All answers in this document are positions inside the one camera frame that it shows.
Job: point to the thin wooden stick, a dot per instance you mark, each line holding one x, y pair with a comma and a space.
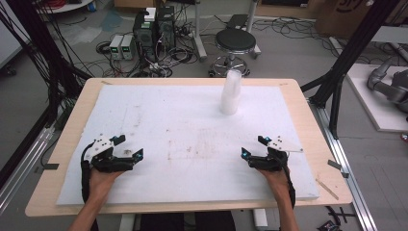
327, 189

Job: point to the stack of clear plastic cups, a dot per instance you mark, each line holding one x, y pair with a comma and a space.
231, 93

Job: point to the white foam mat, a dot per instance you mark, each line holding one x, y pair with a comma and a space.
192, 144

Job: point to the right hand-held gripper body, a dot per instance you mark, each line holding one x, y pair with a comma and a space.
271, 162

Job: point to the person's dark trousers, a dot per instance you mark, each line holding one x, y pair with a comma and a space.
189, 222

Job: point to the black flat device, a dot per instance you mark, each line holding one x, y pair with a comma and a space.
237, 20

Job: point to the grey bench power supply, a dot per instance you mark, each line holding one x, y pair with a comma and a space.
115, 47
127, 47

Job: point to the black metal frame post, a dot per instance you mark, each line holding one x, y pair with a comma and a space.
41, 51
352, 48

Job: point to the light wooden table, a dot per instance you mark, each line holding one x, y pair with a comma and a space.
327, 128

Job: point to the aluminium rail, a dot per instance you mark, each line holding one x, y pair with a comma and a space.
346, 166
22, 160

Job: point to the black round stool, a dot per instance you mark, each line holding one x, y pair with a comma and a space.
235, 43

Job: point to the white base board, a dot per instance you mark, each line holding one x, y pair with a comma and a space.
378, 109

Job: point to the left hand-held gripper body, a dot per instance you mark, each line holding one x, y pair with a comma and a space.
106, 162

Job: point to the black computer tower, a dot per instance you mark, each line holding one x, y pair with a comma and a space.
166, 29
143, 35

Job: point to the person's left hand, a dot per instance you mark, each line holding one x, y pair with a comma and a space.
101, 184

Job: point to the brown cardboard box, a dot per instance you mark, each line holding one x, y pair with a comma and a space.
346, 16

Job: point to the white desk leg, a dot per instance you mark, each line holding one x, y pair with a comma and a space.
199, 35

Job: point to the person's right hand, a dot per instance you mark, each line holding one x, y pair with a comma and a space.
278, 184

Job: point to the grey tape piece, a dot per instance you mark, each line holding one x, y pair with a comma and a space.
50, 166
335, 165

